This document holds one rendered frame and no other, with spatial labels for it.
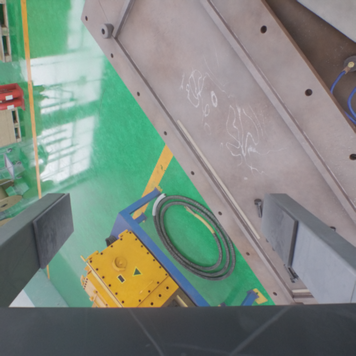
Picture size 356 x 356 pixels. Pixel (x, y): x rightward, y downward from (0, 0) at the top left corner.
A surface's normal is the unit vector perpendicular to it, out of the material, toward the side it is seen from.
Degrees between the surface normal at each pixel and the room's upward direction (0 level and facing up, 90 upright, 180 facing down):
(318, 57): 0
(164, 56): 0
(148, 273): 90
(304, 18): 0
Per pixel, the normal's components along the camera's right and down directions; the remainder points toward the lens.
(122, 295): 0.36, -0.59
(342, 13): -0.64, 0.42
